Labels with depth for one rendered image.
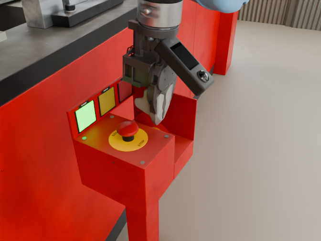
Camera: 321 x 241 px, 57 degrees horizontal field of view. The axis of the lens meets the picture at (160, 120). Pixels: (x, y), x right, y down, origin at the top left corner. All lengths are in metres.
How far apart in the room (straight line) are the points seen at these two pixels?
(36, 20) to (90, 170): 0.45
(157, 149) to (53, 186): 0.37
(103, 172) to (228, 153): 1.25
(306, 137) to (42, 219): 1.61
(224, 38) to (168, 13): 2.01
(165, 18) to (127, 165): 0.25
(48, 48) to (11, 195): 0.32
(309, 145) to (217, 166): 0.60
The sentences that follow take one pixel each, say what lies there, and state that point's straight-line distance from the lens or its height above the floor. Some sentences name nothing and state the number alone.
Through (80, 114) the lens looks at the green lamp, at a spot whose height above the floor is 0.82.
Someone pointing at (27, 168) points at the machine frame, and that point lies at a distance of 0.72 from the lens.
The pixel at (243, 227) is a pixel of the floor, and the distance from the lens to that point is 1.42.
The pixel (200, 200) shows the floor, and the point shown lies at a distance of 1.48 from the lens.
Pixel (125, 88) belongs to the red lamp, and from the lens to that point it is 0.65.
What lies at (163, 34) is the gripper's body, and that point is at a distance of 0.50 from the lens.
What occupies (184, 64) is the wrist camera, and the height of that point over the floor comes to 0.91.
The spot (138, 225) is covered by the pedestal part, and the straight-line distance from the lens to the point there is 0.77.
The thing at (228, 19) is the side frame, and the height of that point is 0.46.
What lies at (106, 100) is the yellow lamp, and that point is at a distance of 0.60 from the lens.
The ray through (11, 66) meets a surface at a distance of 0.66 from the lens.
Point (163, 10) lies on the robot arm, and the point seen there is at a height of 1.00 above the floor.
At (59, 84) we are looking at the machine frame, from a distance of 0.73.
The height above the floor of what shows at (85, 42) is 0.85.
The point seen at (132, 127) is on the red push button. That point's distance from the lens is 0.53.
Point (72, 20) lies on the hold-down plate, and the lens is 0.86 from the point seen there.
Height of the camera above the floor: 1.12
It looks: 35 degrees down
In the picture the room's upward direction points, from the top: straight up
